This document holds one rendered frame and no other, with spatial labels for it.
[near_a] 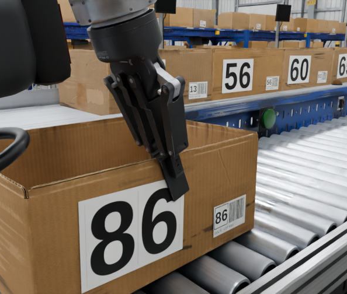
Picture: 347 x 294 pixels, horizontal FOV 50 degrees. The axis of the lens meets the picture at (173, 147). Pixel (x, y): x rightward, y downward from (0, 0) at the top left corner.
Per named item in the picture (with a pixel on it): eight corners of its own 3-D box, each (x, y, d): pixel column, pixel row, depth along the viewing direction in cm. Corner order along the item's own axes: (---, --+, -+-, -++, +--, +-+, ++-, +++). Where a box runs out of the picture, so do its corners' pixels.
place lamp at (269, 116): (264, 130, 130) (266, 110, 128) (261, 129, 131) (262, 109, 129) (276, 127, 135) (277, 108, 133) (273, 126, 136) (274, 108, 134)
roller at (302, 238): (313, 269, 62) (316, 242, 61) (132, 185, 100) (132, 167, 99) (328, 258, 66) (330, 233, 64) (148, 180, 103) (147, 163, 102)
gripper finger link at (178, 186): (172, 144, 48) (176, 146, 48) (186, 188, 51) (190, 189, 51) (155, 156, 47) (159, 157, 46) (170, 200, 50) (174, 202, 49)
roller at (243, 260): (266, 303, 54) (270, 270, 53) (88, 196, 92) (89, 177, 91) (284, 291, 57) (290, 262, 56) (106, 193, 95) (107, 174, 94)
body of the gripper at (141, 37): (71, 29, 41) (100, 105, 45) (113, 26, 35) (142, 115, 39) (124, 8, 45) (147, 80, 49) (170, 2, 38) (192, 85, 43)
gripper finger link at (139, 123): (120, 75, 42) (113, 73, 43) (147, 157, 47) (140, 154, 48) (147, 61, 44) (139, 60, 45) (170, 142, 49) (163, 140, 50)
